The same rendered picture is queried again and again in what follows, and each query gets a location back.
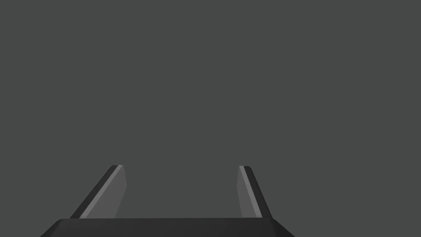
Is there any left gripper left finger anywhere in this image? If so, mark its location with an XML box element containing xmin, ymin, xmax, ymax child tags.
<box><xmin>69</xmin><ymin>164</ymin><xmax>127</xmax><ymax>219</ymax></box>

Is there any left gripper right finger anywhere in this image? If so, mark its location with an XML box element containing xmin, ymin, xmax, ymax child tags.
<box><xmin>236</xmin><ymin>165</ymin><xmax>273</xmax><ymax>219</ymax></box>

